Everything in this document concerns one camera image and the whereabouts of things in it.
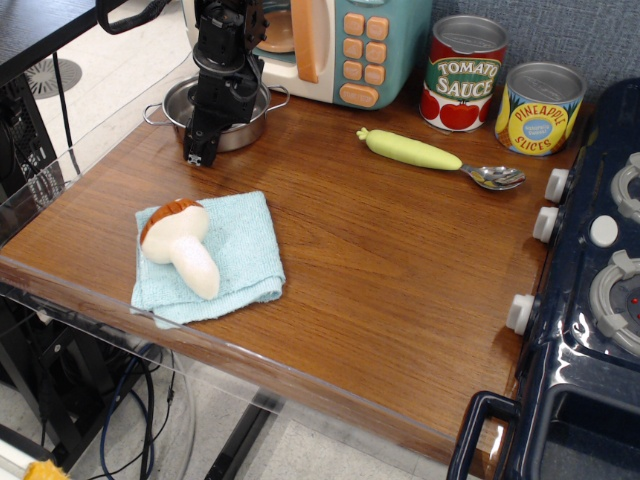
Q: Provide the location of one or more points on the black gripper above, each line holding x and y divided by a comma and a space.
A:
220, 99

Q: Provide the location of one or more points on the metal pot with handles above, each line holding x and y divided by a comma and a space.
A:
176, 109

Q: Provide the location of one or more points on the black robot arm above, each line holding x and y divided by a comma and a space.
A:
228, 32

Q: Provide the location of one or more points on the light blue folded cloth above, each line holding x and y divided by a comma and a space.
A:
242, 241

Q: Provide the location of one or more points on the plush toy mushroom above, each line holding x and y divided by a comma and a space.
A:
175, 234

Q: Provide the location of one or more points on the toy microwave oven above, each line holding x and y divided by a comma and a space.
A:
352, 53

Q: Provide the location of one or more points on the black desk at left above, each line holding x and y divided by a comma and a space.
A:
32, 30

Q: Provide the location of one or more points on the tomato sauce can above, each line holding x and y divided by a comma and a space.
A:
464, 63

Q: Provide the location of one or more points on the pineapple slices can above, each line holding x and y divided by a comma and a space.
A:
539, 107

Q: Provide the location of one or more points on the dark blue toy stove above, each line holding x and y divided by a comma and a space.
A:
576, 411

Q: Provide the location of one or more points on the spoon with green handle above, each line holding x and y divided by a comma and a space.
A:
420, 154

